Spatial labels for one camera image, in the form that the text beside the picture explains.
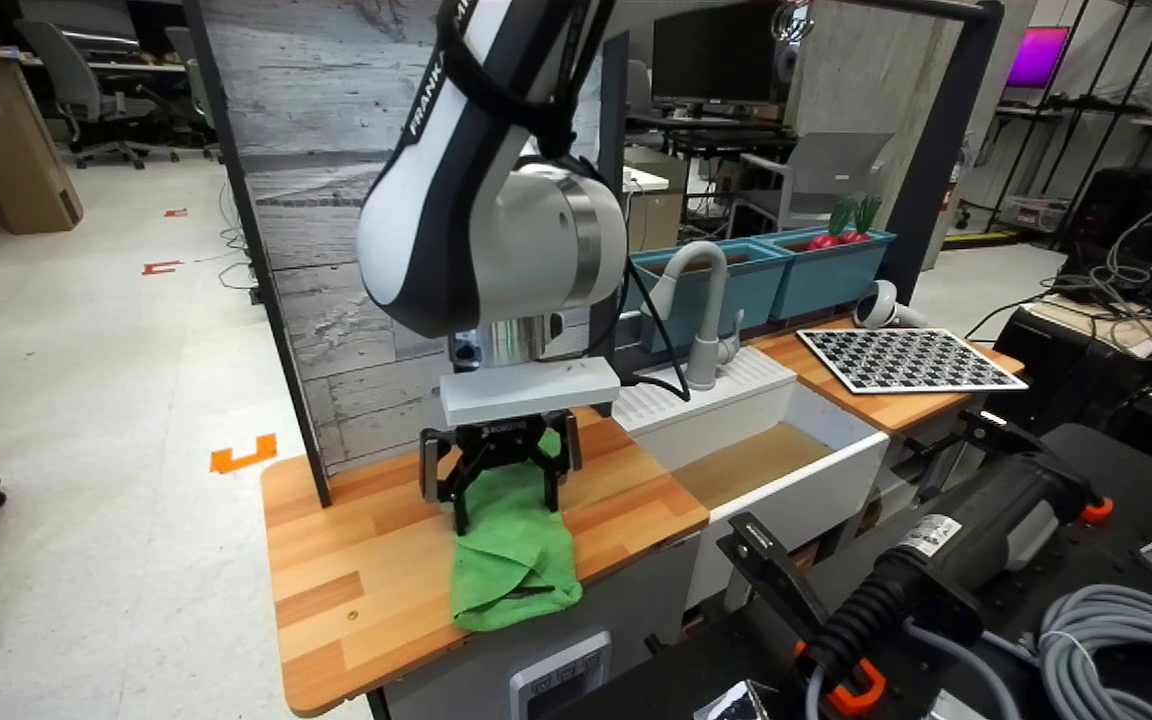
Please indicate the black white checkerboard board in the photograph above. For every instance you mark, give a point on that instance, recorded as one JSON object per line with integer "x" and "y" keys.
{"x": 909, "y": 362}

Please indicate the black computer monitor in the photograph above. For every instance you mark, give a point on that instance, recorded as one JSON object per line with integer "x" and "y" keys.
{"x": 713, "y": 55}

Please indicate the small teal plastic bin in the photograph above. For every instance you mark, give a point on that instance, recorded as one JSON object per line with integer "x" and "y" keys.
{"x": 839, "y": 275}

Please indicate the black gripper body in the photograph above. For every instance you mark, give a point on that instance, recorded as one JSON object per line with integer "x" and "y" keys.
{"x": 507, "y": 437}

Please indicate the large teal plastic bin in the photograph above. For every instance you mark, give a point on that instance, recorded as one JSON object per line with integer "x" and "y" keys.
{"x": 737, "y": 287}

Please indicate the brown cardboard box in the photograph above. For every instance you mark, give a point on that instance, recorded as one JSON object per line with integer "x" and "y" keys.
{"x": 1, "y": 141}

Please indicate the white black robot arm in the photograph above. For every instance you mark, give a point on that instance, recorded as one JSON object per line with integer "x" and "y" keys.
{"x": 481, "y": 172}

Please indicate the black cylindrical device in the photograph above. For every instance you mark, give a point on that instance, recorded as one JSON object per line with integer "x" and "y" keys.
{"x": 977, "y": 521}

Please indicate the black framed backdrop panel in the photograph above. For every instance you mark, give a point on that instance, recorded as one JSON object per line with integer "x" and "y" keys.
{"x": 321, "y": 201}

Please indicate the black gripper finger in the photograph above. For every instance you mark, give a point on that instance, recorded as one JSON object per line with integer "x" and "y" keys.
{"x": 561, "y": 464}
{"x": 441, "y": 469}

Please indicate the green towel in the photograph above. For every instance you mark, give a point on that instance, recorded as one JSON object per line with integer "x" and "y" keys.
{"x": 516, "y": 560}

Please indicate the wooden butcher block counter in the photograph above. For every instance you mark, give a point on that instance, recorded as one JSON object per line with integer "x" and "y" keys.
{"x": 360, "y": 573}

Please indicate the purple lit monitor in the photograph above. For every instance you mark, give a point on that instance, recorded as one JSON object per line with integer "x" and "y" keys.
{"x": 1037, "y": 58}

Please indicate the orange black clamp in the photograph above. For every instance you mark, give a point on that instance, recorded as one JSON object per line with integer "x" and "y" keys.
{"x": 857, "y": 686}
{"x": 1096, "y": 506}

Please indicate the white sink basin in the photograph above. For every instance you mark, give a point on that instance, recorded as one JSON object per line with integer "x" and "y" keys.
{"x": 748, "y": 443}

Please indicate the dark office chair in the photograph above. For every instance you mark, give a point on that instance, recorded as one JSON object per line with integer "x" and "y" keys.
{"x": 77, "y": 86}

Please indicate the grey curved faucet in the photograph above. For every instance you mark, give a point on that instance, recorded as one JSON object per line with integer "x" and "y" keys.
{"x": 700, "y": 301}

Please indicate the black bar clamp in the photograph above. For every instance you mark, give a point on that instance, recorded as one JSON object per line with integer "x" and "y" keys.
{"x": 776, "y": 582}

